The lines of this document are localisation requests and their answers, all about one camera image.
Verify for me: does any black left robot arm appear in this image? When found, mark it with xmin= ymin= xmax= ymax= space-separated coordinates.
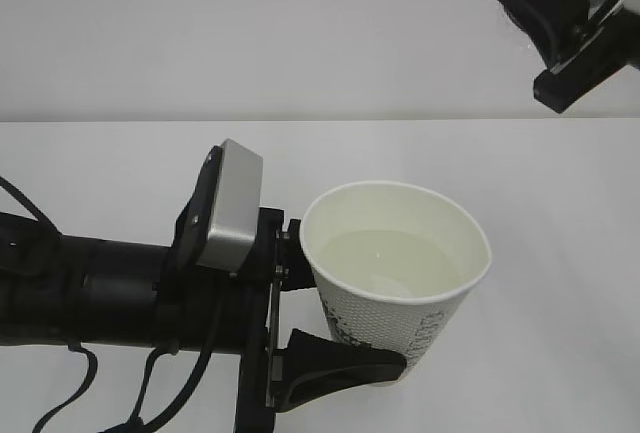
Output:
xmin=1 ymin=208 xmax=407 ymax=432

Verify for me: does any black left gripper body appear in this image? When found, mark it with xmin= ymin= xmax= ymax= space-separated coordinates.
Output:
xmin=225 ymin=208 xmax=284 ymax=432

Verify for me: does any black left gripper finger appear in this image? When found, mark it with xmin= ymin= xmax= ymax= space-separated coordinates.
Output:
xmin=272 ymin=329 xmax=407 ymax=411
xmin=277 ymin=219 xmax=316 ymax=292

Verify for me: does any black left camera cable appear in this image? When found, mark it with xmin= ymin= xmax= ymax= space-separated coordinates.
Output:
xmin=0 ymin=175 xmax=224 ymax=433

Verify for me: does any white paper cup green logo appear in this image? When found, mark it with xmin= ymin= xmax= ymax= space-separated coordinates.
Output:
xmin=299 ymin=180 xmax=493 ymax=371

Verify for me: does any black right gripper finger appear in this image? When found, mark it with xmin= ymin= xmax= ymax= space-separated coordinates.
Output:
xmin=497 ymin=0 xmax=590 ymax=67

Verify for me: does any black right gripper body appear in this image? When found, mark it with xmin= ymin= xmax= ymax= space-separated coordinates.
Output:
xmin=533 ymin=8 xmax=639 ymax=114

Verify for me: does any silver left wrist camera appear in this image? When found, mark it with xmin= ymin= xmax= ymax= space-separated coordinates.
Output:
xmin=176 ymin=138 xmax=263 ymax=272

